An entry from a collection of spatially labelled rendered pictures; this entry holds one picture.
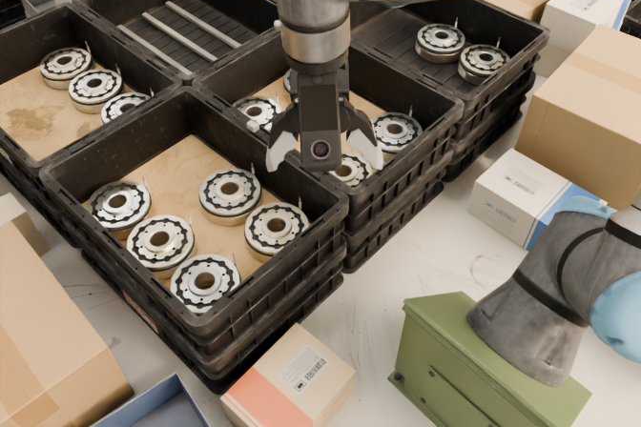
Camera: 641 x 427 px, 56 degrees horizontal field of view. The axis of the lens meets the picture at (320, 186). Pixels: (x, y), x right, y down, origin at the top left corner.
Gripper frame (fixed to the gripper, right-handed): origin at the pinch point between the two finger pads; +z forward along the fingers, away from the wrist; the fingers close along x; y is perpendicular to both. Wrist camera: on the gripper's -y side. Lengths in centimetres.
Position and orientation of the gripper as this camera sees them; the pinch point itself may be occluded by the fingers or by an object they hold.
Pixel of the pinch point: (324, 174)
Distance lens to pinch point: 80.5
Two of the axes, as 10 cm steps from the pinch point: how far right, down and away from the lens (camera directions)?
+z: 0.6, 6.2, 7.8
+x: -10.0, 0.2, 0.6
